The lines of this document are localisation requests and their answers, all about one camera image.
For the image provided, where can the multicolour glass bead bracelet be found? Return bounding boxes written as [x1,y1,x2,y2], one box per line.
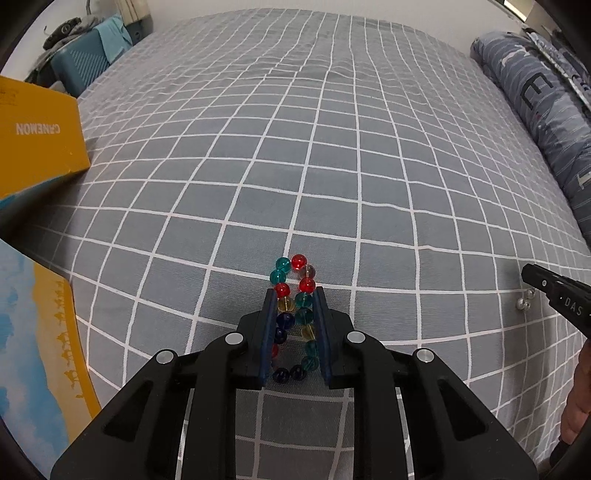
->
[269,254,322,385]

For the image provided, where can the black bag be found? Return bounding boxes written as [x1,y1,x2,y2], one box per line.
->
[44,16,94,51]

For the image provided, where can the blue grey patterned pillow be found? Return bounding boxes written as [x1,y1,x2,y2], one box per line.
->
[522,25,591,112]

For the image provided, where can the teal suitcase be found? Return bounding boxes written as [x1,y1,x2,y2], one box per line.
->
[51,14,134,99]

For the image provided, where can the grey checked bed sheet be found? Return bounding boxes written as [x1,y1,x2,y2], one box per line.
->
[0,9,591,480]

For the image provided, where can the blue grey folded quilt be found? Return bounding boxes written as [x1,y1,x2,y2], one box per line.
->
[470,30,591,260]

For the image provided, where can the blue yellow cardboard box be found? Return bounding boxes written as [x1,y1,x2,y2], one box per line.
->
[0,237,102,480]

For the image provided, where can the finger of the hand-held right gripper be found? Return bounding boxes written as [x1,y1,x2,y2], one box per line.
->
[521,263,591,337]

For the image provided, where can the person's right hand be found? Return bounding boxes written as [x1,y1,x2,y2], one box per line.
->
[560,342,591,446]

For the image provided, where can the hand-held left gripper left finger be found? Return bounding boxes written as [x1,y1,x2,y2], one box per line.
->
[50,287,274,480]

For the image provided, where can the orange cardboard box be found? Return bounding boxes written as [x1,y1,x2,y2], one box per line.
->
[0,76,91,202]

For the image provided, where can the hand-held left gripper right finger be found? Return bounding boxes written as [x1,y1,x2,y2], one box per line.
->
[314,286,539,480]

